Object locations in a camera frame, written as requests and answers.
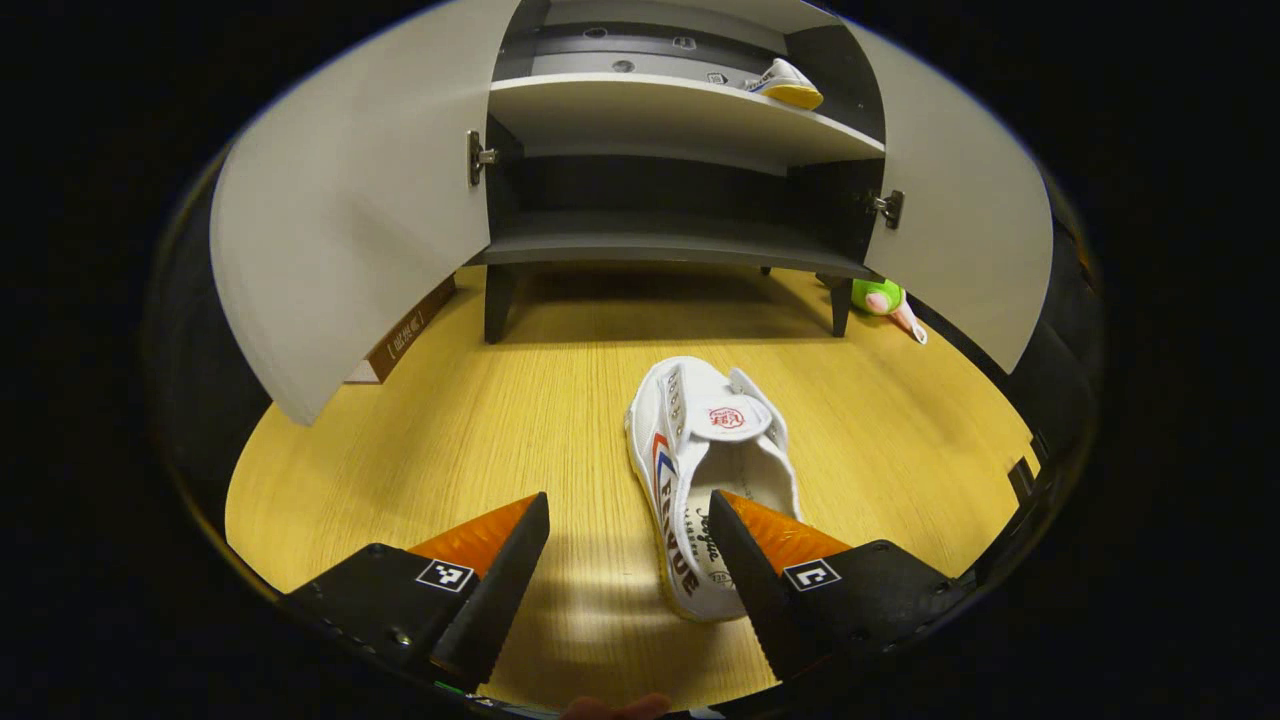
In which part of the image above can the brown book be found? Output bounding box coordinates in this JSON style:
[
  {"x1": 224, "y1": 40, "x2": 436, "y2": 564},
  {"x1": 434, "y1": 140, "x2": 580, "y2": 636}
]
[{"x1": 343, "y1": 275, "x2": 459, "y2": 386}]

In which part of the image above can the white canvas shoe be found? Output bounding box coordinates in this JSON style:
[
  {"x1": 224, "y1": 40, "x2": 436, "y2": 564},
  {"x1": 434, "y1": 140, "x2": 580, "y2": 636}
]
[
  {"x1": 742, "y1": 57, "x2": 825, "y2": 111},
  {"x1": 624, "y1": 356, "x2": 804, "y2": 623}
]

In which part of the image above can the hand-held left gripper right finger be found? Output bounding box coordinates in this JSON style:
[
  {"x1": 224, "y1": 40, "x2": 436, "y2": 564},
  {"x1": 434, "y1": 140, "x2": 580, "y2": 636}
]
[{"x1": 706, "y1": 488, "x2": 976, "y2": 681}]

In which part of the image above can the green pink plush toy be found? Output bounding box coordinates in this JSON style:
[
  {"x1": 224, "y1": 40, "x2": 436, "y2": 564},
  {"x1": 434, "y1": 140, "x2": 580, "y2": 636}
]
[{"x1": 850, "y1": 277, "x2": 929, "y2": 346}]

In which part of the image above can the white grey shoe cabinet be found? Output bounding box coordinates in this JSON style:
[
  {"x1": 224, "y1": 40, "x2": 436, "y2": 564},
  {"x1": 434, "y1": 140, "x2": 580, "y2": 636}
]
[{"x1": 470, "y1": 0, "x2": 891, "y2": 346}]

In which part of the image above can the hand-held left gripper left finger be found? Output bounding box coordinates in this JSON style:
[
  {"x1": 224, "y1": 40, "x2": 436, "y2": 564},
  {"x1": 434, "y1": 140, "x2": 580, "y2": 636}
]
[{"x1": 283, "y1": 492, "x2": 553, "y2": 691}]

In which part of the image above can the white cabinet door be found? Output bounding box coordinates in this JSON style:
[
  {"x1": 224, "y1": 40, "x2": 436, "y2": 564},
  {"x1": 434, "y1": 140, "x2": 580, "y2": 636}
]
[
  {"x1": 845, "y1": 20, "x2": 1056, "y2": 376},
  {"x1": 208, "y1": 0, "x2": 523, "y2": 428}
]

